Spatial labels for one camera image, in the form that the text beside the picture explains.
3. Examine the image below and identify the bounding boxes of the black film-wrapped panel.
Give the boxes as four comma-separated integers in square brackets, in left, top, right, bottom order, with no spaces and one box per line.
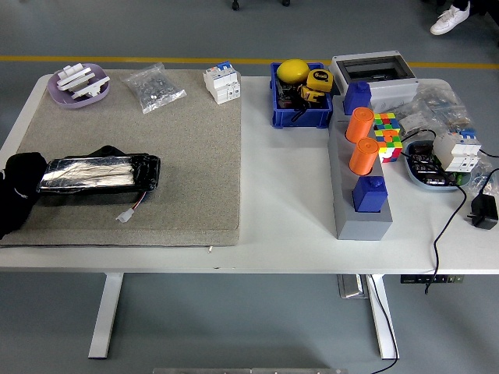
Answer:
[37,145,162,206]

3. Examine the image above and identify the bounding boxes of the black rag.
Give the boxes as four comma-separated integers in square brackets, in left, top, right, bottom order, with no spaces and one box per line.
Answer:
[0,151,48,240]

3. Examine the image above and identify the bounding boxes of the black table control panel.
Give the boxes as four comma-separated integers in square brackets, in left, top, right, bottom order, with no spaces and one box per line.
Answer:
[400,274,465,284]

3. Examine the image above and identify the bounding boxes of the grey-brown table mat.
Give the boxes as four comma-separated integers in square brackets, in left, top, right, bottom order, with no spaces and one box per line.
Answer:
[0,69,242,248]

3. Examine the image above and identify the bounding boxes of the blue plastic bin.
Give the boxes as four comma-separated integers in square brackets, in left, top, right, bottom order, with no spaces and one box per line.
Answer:
[270,62,334,130]

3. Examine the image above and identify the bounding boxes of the white circuit breaker blue switches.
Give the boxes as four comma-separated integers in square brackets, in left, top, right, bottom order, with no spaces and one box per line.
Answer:
[203,61,242,105]
[433,128,483,174]

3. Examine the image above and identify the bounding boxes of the yellow and black tape measure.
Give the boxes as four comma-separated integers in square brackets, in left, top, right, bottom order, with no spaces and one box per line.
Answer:
[299,85,324,105]

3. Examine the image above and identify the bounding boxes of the orange cylinder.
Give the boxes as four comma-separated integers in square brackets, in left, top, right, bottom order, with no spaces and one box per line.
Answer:
[349,137,379,175]
[345,108,376,144]

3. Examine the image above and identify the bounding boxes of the blue block with knob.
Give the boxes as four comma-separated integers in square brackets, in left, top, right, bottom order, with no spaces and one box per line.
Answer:
[352,175,389,213]
[342,81,372,117]

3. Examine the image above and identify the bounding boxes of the grey block holder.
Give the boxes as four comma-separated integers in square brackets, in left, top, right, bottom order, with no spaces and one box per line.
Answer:
[327,101,394,241]

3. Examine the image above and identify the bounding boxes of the yellow round dome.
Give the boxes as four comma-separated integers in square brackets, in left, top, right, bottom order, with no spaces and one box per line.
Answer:
[276,58,311,86]

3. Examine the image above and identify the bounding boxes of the clear bag of screws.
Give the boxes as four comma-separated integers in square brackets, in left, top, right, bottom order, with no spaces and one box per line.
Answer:
[120,62,187,115]

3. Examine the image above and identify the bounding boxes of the grey metal box under table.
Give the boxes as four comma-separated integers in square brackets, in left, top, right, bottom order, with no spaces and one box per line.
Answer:
[337,274,370,300]

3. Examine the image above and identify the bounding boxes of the colourful puzzle cube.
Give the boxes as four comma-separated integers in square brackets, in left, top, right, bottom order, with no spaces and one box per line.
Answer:
[373,112,404,164]

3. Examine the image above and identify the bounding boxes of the light blue tray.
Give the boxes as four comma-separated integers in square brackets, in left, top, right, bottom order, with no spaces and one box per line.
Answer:
[402,139,472,193]

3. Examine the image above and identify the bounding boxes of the white table leg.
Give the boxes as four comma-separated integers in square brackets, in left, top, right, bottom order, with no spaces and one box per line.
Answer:
[87,272,125,359]
[366,273,399,360]

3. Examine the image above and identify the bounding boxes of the white plastic clip piece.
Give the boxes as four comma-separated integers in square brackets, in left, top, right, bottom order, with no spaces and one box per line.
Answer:
[69,76,111,99]
[57,63,95,89]

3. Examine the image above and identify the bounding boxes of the clear bag of small parts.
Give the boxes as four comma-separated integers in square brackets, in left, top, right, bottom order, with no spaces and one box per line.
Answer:
[399,83,475,136]

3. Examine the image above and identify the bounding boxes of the purple oval tray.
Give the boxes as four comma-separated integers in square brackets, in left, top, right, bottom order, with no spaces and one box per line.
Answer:
[47,63,111,110]

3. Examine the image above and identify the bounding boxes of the clear plastic bag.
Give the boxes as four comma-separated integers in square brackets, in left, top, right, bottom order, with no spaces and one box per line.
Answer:
[463,150,499,196]

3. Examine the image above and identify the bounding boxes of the black power adapter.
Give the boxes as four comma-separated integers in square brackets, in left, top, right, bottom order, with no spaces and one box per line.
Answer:
[466,193,499,231]

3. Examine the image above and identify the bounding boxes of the white shoe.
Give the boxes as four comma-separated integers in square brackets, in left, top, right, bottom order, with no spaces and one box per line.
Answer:
[430,1,472,36]

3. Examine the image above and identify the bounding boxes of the white connector with coloured wires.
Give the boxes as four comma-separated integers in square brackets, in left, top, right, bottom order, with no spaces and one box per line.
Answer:
[115,189,149,224]

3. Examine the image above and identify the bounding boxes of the grey electrical enclosure box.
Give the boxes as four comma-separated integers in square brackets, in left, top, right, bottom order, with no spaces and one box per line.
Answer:
[330,51,420,114]

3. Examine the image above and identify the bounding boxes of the black adapter cable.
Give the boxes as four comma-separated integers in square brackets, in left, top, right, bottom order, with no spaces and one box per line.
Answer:
[423,168,499,295]

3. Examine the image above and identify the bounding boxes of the black floor cable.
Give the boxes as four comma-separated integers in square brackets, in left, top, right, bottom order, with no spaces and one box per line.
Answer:
[366,274,399,374]

